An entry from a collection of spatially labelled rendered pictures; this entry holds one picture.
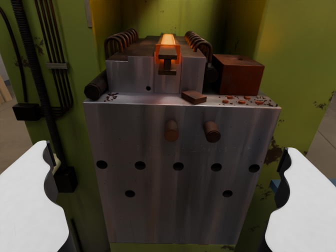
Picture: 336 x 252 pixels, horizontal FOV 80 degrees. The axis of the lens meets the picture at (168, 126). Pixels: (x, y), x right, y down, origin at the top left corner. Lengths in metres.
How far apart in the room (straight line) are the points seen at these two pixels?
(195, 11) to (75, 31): 0.48
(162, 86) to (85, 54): 0.25
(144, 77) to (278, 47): 0.36
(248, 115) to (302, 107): 0.32
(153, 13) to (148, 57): 0.49
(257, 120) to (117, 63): 0.30
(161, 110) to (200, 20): 0.57
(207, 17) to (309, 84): 0.45
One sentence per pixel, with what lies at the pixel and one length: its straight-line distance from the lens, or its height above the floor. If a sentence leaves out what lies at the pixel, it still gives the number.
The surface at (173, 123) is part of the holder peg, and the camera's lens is 0.38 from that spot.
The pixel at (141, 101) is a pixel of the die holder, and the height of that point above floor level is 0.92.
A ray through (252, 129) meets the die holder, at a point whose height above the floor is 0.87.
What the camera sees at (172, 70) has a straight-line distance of 0.33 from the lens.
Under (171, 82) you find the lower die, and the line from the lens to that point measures 0.43.
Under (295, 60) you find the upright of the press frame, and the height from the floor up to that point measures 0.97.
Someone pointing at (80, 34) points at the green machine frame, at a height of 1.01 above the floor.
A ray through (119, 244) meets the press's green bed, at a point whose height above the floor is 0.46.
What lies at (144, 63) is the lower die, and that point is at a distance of 0.42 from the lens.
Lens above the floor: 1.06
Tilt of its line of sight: 29 degrees down
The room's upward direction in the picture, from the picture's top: 2 degrees clockwise
